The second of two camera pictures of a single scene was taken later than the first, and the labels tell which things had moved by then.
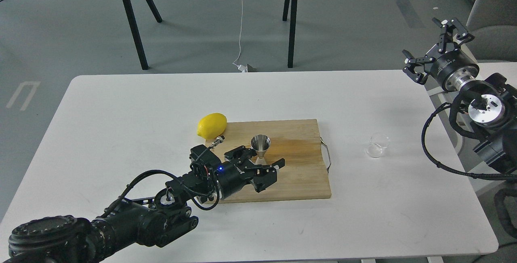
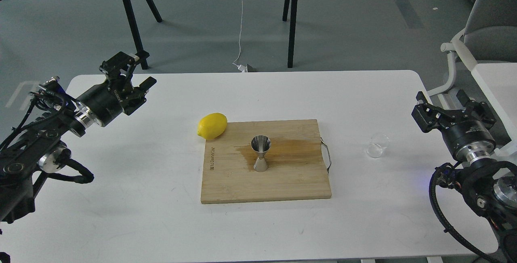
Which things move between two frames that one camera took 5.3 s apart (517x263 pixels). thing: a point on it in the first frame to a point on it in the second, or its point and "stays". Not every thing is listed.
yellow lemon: [211, 125] stays
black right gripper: [452, 68] to [468, 140]
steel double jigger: [261, 143] stays
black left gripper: [232, 175] to [108, 99]
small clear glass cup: [378, 142] stays
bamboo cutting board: [304, 175] stays
